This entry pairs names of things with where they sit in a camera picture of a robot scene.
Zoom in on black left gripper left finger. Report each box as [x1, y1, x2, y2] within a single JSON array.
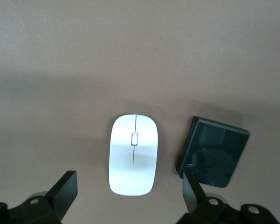
[[0, 170, 78, 224]]

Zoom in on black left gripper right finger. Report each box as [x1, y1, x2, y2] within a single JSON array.
[[182, 171, 280, 224]]

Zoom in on small black box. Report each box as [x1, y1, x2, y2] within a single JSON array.
[[176, 116, 251, 189]]

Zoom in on white computer mouse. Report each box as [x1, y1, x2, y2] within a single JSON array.
[[108, 113, 160, 197]]

